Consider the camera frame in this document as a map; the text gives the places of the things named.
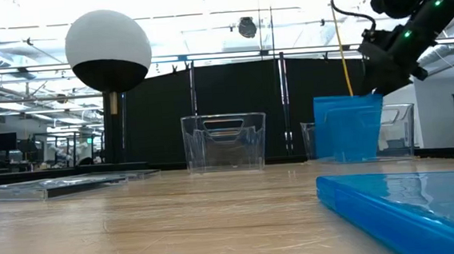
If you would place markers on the white globe lamp black base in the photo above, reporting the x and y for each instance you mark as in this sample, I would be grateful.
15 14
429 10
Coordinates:
106 39

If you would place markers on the black computer monitor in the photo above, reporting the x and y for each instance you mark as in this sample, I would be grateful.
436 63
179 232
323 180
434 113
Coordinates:
3 142

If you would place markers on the black aluminium table frame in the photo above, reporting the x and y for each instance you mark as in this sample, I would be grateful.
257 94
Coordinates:
14 176

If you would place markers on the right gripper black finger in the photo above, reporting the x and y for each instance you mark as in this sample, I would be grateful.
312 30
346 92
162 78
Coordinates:
380 84

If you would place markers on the black ceiling dome device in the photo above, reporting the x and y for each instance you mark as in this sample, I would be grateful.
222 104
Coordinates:
247 27

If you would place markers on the black partition curtain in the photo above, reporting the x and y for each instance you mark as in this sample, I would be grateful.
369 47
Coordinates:
240 94

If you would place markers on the clear plastic storage bin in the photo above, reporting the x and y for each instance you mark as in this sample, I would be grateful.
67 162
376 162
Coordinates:
224 151
402 139

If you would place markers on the clear jewel case black tray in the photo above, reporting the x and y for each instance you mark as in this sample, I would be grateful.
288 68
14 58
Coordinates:
35 188
142 174

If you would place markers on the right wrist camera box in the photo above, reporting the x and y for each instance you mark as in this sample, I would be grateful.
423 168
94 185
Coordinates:
379 40

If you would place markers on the blue plastic disc case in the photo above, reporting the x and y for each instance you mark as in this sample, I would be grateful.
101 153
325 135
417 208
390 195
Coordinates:
417 210
347 134

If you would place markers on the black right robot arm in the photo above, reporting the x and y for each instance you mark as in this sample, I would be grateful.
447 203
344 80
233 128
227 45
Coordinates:
435 12

